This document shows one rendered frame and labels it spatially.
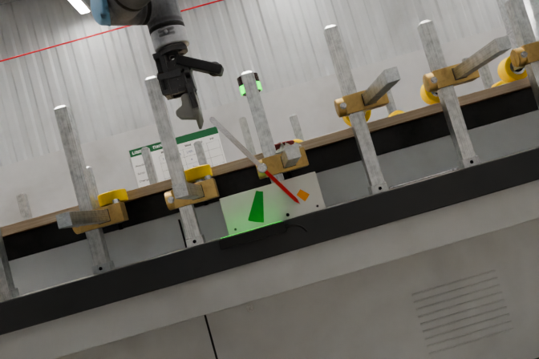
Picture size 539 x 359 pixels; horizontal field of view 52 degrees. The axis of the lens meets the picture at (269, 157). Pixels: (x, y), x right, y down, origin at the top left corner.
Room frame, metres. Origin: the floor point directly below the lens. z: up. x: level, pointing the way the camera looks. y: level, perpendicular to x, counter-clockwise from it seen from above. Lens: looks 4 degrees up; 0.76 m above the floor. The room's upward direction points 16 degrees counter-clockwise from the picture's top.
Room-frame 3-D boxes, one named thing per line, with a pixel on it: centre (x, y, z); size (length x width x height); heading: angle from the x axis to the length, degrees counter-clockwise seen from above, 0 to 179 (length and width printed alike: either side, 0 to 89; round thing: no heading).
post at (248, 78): (1.48, 0.00, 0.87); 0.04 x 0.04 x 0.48; 1
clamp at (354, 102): (1.48, -0.28, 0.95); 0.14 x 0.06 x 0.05; 91
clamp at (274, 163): (1.48, -0.03, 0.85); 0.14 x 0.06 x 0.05; 91
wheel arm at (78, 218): (1.38, 0.45, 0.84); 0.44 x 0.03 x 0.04; 1
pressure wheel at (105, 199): (1.58, 0.46, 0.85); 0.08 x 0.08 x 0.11
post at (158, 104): (1.47, 0.25, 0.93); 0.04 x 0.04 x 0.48; 1
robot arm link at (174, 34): (1.37, 0.16, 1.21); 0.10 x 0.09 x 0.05; 1
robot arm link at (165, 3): (1.37, 0.16, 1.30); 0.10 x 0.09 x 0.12; 131
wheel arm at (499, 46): (1.43, -0.54, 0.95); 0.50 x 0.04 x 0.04; 1
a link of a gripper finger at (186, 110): (1.35, 0.16, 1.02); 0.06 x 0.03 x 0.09; 91
